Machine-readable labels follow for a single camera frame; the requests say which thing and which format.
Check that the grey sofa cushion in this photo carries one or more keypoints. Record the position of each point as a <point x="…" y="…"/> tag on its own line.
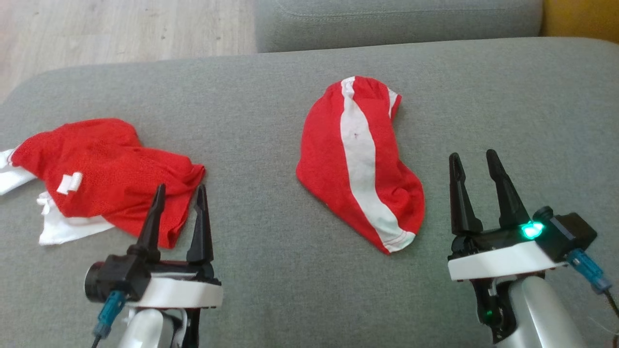
<point x="387" y="24"/>

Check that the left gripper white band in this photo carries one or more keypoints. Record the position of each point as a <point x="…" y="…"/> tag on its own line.
<point x="184" y="292"/>

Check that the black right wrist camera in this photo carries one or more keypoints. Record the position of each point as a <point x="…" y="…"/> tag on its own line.
<point x="570" y="232"/>

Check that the grey sofa seat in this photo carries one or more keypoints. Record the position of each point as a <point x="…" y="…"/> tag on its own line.
<point x="271" y="290"/>

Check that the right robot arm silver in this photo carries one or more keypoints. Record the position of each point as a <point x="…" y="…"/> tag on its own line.
<point x="541" y="314"/>

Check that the yellow pillow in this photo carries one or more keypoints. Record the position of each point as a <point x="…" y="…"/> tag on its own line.
<point x="585" y="17"/>

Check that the red white basketball jersey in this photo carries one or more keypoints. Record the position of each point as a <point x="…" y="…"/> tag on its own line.
<point x="111" y="179"/>

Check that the red shorts with white stripe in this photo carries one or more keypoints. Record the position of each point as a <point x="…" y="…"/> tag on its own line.
<point x="329" y="164"/>

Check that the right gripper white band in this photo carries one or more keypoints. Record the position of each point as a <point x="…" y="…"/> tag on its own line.
<point x="503" y="261"/>

